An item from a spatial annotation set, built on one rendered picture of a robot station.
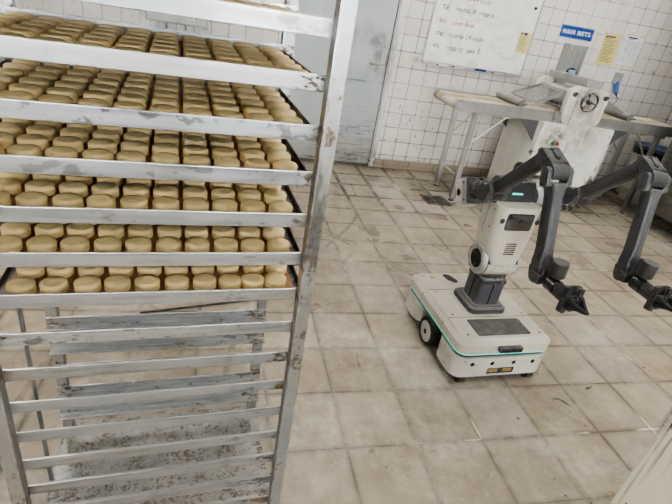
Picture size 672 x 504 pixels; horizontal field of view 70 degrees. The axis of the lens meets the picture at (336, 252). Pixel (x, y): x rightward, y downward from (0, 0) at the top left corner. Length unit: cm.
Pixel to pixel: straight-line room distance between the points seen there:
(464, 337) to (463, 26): 363
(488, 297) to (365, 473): 110
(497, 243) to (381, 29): 315
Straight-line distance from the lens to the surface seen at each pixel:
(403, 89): 519
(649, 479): 157
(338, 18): 86
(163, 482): 173
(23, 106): 91
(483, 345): 237
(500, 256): 242
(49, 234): 110
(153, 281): 107
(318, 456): 200
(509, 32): 555
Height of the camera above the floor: 155
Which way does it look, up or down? 28 degrees down
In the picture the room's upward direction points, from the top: 10 degrees clockwise
